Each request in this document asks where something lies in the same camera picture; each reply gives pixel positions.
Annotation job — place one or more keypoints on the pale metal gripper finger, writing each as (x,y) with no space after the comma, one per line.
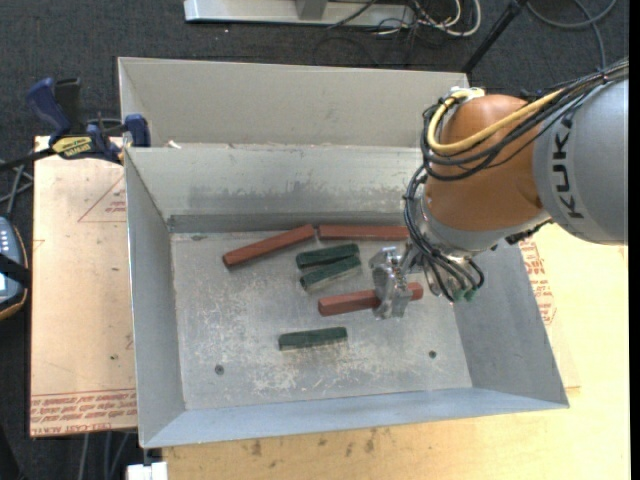
(385,258)
(392,293)

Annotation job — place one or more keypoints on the red-brown flat block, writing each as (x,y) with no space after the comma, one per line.
(360,232)
(345,302)
(270,246)

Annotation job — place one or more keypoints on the grey metal bin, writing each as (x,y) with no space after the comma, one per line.
(250,318)

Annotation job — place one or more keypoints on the dark green flat block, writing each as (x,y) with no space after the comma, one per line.
(312,339)
(327,255)
(332,273)

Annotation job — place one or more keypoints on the brown cardboard board, red print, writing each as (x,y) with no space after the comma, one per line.
(80,293)

